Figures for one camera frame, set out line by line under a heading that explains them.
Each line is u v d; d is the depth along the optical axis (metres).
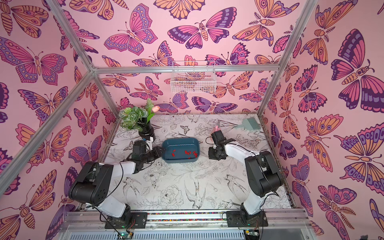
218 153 0.79
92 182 0.47
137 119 0.86
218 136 0.76
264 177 0.47
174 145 1.02
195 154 0.97
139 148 0.74
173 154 0.97
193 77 0.95
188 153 0.97
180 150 1.01
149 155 0.81
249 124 1.13
